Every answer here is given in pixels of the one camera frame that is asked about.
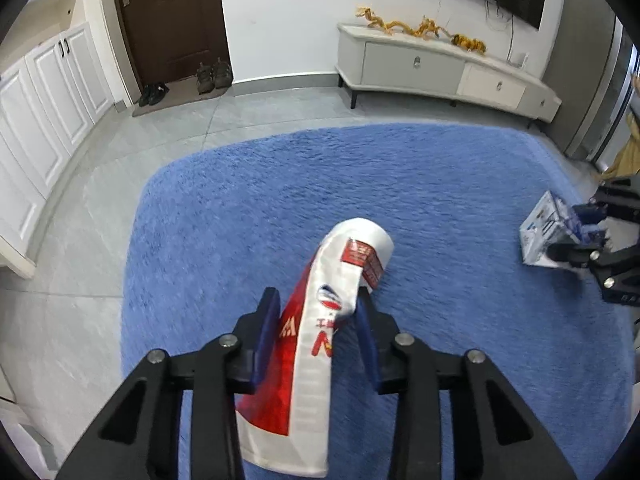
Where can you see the white built-in cabinet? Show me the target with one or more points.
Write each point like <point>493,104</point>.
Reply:
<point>45,110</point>

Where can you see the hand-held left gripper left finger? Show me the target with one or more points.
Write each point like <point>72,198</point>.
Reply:
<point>265,340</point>

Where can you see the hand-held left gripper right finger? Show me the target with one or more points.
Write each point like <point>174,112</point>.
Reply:
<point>367,340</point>

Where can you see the black shoe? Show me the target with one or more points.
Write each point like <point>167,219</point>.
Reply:
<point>159,93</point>
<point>146,96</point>

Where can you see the grey doormat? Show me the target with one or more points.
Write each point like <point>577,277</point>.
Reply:
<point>180,100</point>

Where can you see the blue fluffy rug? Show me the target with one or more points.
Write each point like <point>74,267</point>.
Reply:
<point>250,200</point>

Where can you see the dark brown door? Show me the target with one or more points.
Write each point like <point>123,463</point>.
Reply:
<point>170,25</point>

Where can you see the small white device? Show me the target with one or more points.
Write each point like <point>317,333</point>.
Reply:
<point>521,59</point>

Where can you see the tall grey cabinet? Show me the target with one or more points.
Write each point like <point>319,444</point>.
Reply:
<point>585,60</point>

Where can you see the red and white plastic bag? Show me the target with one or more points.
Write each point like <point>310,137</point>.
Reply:
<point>310,360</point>

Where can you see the white television cabinet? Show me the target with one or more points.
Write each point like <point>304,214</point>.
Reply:
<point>410,65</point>

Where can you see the blue and white carton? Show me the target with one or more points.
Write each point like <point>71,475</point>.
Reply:
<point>537,230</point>

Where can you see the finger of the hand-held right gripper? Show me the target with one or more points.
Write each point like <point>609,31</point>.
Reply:
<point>620,200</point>
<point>570,254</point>

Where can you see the tan cloth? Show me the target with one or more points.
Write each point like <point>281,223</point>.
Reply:
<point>627,150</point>

